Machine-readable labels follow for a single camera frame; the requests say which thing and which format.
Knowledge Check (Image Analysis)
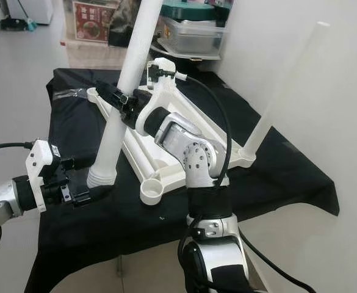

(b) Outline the glossy black plastic bag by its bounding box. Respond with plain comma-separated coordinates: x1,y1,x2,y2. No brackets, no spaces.
108,0,142,48

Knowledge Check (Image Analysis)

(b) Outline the clear tape strip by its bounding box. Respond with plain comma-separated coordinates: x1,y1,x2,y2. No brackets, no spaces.
56,89,90,99

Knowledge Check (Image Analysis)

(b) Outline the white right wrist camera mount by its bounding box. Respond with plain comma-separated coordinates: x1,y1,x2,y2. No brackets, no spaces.
134,57,178,132

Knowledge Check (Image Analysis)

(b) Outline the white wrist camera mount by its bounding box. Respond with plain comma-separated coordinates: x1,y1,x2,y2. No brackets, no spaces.
134,57,178,132
24,139,62,213

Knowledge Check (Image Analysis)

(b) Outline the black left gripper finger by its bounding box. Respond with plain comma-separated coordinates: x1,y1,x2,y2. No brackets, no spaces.
61,154,95,173
74,184,116,208

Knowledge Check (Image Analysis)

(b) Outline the white plastic tray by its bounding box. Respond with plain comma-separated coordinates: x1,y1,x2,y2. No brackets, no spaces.
151,46,222,62

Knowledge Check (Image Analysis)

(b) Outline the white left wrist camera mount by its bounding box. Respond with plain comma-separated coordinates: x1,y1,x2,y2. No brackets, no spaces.
24,139,62,213

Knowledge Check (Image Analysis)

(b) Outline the clear storage box orange lid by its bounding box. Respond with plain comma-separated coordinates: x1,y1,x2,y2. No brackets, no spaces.
65,0,124,45

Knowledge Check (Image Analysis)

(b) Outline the black dustpan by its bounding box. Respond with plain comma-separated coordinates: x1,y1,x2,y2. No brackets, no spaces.
0,17,38,31

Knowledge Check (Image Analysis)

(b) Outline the dark green pot lid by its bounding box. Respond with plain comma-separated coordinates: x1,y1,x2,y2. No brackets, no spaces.
160,2,217,22

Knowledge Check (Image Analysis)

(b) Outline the black tablecloth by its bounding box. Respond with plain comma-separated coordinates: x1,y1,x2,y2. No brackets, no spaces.
24,67,341,293

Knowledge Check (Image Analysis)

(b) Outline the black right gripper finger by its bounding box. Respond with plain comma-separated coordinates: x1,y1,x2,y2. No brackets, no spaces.
95,81,131,114

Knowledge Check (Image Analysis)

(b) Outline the white plastic children table top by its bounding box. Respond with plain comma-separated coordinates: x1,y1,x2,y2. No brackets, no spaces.
85,85,258,206

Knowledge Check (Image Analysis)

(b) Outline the red printed food carton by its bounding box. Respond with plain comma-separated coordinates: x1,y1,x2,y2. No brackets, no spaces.
73,2,112,42

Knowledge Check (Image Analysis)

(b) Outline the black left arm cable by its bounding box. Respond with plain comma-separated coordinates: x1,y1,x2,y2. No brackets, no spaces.
0,142,34,153

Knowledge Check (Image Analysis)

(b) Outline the clear plastic container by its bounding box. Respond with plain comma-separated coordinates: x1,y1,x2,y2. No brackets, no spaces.
160,20,225,57

